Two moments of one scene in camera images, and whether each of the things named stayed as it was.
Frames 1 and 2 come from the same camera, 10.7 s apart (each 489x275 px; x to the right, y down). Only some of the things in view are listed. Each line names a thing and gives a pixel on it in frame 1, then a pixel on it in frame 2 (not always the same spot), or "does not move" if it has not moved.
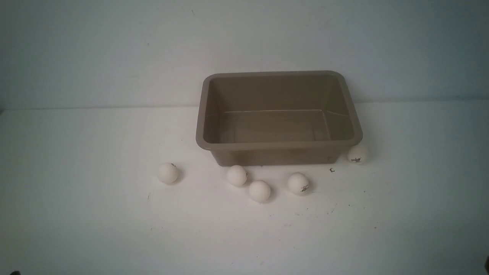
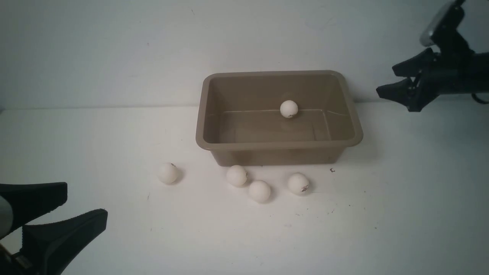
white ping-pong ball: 168,173 does not move
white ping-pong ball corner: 357,154 → 289,109
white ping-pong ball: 237,175 does not move
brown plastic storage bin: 249,118 does not move
